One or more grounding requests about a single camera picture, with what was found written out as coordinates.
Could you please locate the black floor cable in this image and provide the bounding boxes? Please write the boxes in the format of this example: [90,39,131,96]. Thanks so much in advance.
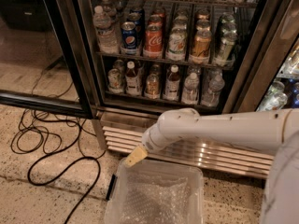
[10,58,107,224]

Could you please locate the right fridge door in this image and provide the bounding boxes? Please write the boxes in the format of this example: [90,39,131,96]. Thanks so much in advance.
[234,0,299,112]

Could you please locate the green silver soda can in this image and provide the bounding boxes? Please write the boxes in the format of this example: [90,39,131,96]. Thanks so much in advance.
[213,33,237,67]

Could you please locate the amber juice bottle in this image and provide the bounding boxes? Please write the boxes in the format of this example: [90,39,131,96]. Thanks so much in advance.
[145,74,160,99]

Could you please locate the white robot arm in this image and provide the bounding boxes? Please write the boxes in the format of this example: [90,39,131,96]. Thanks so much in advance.
[125,108,299,224]

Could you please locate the clear water bottle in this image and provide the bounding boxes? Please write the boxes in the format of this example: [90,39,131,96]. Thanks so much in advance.
[201,75,225,107]
[181,73,199,105]

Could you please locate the blue pepsi can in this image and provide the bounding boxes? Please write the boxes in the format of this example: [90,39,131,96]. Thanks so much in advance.
[121,21,138,54]

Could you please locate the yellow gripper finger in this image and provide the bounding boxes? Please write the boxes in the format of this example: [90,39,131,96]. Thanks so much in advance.
[124,146,148,167]

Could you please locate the white green soda can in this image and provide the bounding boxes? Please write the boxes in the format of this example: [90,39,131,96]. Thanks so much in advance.
[166,28,187,61]

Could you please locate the clear plastic storage bin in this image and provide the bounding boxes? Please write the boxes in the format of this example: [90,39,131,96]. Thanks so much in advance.
[104,160,204,224]

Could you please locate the stainless steel fridge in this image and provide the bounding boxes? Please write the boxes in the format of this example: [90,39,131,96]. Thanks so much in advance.
[50,0,299,179]

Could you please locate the dark tea bottle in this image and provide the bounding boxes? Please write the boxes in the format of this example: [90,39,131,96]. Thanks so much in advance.
[164,64,180,101]

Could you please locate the dark bottle white cap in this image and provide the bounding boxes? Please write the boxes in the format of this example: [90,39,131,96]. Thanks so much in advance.
[125,61,141,96]

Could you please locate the red coca-cola can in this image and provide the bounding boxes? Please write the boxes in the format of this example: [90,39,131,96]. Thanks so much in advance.
[143,24,163,58]

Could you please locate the blue can right compartment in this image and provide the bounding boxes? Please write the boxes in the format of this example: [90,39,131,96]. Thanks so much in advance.
[291,82,299,108]

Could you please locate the large water bottle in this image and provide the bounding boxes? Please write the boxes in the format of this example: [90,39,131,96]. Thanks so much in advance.
[93,6,119,54]

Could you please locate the bubble wrap sheet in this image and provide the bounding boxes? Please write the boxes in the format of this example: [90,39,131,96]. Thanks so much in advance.
[120,175,190,224]

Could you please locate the steel vent grille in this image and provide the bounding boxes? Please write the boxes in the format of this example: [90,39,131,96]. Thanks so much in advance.
[100,112,273,179]

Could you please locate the glass fridge door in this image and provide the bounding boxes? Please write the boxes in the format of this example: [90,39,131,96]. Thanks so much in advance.
[0,0,92,119]

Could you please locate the clear bottle right compartment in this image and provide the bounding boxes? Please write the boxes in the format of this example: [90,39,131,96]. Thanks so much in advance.
[257,81,288,111]

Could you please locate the gold soda can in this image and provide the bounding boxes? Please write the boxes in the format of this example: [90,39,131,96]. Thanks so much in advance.
[190,30,212,64]

